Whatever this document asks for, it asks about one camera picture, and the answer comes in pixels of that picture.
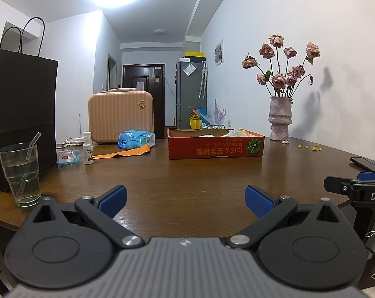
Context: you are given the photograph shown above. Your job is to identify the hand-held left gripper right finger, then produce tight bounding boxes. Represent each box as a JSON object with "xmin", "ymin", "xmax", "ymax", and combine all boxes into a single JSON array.
[{"xmin": 227, "ymin": 185, "xmax": 346, "ymax": 251}]

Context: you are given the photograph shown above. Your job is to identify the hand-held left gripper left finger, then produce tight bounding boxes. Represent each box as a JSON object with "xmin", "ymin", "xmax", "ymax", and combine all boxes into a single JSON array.
[{"xmin": 29, "ymin": 185, "xmax": 144, "ymax": 249}]

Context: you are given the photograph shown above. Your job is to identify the red cardboard box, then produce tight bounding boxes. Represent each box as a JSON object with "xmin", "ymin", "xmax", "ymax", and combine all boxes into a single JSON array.
[{"xmin": 167, "ymin": 128, "xmax": 265, "ymax": 160}]

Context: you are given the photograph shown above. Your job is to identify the black phone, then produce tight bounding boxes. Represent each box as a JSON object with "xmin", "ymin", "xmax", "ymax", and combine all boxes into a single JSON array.
[{"xmin": 350, "ymin": 157, "xmax": 375, "ymax": 172}]

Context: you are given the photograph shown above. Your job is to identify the orange cloth strip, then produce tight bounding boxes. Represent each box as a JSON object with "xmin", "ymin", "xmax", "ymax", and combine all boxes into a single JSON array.
[{"xmin": 92, "ymin": 145, "xmax": 151, "ymax": 160}]

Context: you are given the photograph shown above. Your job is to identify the white spray bottle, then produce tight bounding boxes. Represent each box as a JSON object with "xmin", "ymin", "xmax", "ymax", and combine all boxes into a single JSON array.
[{"xmin": 83, "ymin": 132, "xmax": 94, "ymax": 165}]

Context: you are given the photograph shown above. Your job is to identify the small blue and white packet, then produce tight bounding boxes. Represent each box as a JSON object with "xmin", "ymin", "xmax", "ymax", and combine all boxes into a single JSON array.
[{"xmin": 56, "ymin": 149, "xmax": 82, "ymax": 166}]

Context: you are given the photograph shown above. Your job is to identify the blue wet wipes pack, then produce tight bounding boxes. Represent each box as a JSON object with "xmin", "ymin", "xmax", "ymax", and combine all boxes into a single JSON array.
[{"xmin": 117, "ymin": 129, "xmax": 156, "ymax": 149}]

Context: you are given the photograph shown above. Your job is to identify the peach hard-shell suitcase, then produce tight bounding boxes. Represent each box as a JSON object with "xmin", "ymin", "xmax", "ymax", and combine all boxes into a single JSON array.
[{"xmin": 88, "ymin": 88, "xmax": 154, "ymax": 145}]

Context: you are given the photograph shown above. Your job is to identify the pale purple textured vase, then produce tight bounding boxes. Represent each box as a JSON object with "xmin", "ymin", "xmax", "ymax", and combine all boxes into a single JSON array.
[{"xmin": 269, "ymin": 96, "xmax": 293, "ymax": 142}]

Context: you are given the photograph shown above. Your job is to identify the clear drinking glass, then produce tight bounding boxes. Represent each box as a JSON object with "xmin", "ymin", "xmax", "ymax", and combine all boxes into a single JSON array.
[{"xmin": 0, "ymin": 143, "xmax": 42, "ymax": 207}]

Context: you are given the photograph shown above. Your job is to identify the purple feather decoration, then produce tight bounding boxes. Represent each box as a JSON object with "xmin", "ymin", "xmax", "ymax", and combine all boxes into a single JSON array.
[{"xmin": 210, "ymin": 99, "xmax": 228, "ymax": 128}]

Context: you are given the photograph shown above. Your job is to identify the clear glass straw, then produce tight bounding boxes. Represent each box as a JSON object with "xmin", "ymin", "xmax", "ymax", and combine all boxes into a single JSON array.
[{"xmin": 18, "ymin": 132, "xmax": 42, "ymax": 199}]

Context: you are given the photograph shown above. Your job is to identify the dried pink rose bouquet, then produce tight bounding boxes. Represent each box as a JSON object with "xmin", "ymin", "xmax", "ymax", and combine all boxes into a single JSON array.
[{"xmin": 242, "ymin": 34, "xmax": 321, "ymax": 98}]

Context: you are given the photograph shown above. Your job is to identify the grey fridge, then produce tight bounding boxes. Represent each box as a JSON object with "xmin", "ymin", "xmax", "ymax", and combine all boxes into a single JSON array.
[{"xmin": 175, "ymin": 60, "xmax": 208, "ymax": 129}]

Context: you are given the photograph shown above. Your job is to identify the dark brown door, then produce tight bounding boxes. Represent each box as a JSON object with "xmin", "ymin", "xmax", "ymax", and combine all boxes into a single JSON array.
[{"xmin": 123, "ymin": 64, "xmax": 166, "ymax": 137}]

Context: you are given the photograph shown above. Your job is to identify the black paper bag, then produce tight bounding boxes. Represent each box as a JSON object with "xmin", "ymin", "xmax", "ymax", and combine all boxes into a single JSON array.
[{"xmin": 0, "ymin": 17, "xmax": 59, "ymax": 193}]

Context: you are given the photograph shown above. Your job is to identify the folded umbrella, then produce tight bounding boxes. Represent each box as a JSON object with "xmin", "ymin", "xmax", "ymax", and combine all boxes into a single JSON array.
[{"xmin": 199, "ymin": 61, "xmax": 208, "ymax": 99}]

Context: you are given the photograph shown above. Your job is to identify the white cables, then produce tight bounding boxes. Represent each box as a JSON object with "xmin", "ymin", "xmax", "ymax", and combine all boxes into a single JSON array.
[{"xmin": 55, "ymin": 137, "xmax": 85, "ymax": 149}]

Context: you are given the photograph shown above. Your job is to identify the wall picture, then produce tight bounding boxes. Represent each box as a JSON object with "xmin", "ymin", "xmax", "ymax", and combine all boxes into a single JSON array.
[{"xmin": 214, "ymin": 40, "xmax": 224, "ymax": 67}]

